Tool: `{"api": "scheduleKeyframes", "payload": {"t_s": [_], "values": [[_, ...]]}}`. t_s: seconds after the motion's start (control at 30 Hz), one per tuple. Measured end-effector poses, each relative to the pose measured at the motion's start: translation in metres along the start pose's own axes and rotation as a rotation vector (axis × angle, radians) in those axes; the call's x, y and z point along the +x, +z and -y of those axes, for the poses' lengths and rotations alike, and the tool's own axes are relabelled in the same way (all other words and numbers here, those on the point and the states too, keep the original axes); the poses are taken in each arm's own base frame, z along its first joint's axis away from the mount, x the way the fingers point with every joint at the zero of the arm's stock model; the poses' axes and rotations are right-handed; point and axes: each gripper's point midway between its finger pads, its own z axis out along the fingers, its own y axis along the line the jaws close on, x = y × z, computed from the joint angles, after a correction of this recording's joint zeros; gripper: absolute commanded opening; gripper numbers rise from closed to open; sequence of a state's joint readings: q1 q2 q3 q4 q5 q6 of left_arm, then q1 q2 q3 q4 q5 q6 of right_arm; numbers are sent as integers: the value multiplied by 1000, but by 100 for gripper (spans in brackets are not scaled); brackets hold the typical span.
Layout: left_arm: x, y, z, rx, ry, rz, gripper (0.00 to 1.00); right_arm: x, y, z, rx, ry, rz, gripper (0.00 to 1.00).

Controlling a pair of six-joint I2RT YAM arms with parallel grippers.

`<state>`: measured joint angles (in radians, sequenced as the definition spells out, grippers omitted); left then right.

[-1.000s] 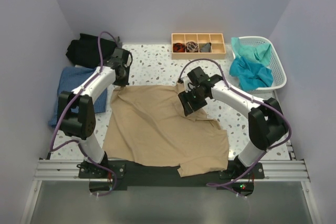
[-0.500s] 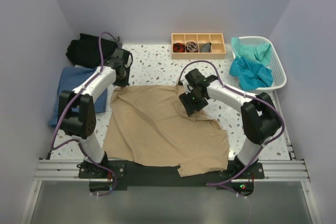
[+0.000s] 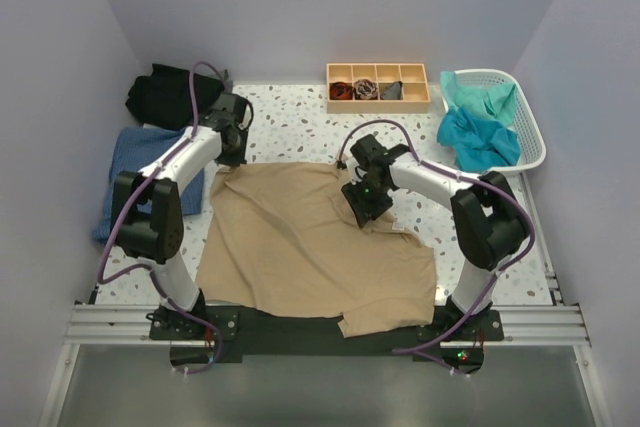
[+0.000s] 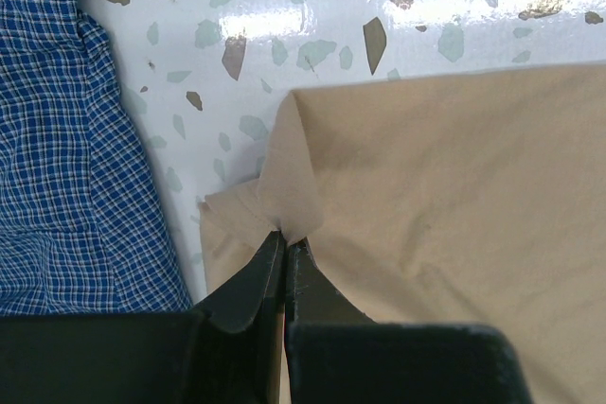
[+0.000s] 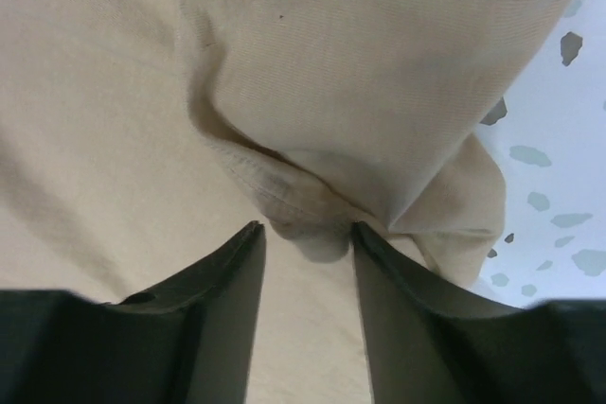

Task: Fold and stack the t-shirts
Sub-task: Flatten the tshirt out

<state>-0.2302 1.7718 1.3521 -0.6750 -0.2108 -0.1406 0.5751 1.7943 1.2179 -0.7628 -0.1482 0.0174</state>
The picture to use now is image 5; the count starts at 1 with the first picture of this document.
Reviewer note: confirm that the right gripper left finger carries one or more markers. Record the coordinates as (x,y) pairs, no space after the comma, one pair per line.
(187,339)

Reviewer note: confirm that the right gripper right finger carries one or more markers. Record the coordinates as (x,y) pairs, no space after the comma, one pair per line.
(430,341)

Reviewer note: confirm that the beige t shirt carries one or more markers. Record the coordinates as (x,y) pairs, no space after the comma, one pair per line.
(139,135)

